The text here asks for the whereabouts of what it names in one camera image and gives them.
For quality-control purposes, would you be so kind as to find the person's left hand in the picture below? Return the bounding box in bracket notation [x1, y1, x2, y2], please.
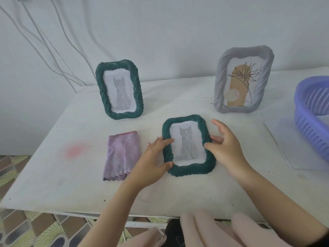
[126, 137, 175, 191]

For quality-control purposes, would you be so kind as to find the person's right hand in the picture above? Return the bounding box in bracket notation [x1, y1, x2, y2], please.
[203, 119, 254, 179]

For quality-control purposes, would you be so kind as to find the purple cleaning cloth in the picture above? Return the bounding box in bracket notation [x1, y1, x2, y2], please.
[102, 131, 141, 182]

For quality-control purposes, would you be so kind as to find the dark green rope-pattern frame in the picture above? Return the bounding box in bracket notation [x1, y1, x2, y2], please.
[95, 59, 144, 120]
[162, 114, 217, 177]

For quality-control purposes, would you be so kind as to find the grey rope-pattern frame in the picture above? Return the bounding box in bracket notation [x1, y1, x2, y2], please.
[213, 45, 275, 114]

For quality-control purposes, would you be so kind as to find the purple plastic basket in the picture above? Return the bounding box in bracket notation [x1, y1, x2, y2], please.
[294, 75, 329, 162]

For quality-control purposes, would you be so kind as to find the person's right forearm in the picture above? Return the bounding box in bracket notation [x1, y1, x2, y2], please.
[235, 166, 328, 247]

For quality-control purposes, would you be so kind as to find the person's left forearm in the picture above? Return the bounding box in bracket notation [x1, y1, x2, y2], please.
[77, 177, 146, 247]

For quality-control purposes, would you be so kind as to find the thin dark cable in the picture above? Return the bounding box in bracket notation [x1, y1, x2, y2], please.
[38, 25, 83, 86]

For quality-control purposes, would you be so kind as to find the grey wavy cable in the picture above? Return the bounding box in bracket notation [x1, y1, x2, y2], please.
[0, 5, 87, 86]

